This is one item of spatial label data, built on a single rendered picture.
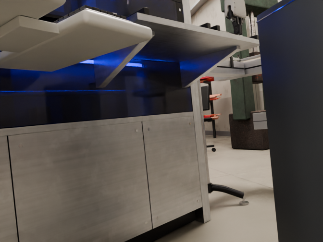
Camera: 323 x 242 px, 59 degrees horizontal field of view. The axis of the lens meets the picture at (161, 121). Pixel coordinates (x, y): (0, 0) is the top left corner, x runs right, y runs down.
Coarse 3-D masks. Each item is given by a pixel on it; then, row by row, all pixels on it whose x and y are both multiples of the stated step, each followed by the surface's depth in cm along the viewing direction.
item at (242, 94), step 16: (256, 0) 414; (272, 0) 434; (256, 16) 458; (256, 48) 430; (240, 80) 403; (256, 80) 414; (240, 96) 405; (240, 112) 407; (256, 112) 395; (240, 128) 421; (240, 144) 423; (256, 144) 399
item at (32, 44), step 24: (24, 24) 53; (48, 24) 57; (72, 24) 56; (96, 24) 55; (120, 24) 60; (0, 48) 65; (24, 48) 67; (48, 48) 68; (72, 48) 70; (96, 48) 72; (120, 48) 74
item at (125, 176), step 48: (0, 144) 89; (48, 144) 99; (96, 144) 112; (144, 144) 128; (192, 144) 150; (0, 192) 88; (48, 192) 98; (96, 192) 111; (144, 192) 127; (192, 192) 148; (0, 240) 88; (48, 240) 97; (96, 240) 109
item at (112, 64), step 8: (152, 32) 90; (128, 48) 96; (136, 48) 94; (104, 56) 107; (112, 56) 103; (120, 56) 100; (128, 56) 97; (96, 64) 112; (104, 64) 107; (112, 64) 103; (120, 64) 101; (96, 72) 112; (104, 72) 108; (112, 72) 104; (96, 80) 113; (104, 80) 108
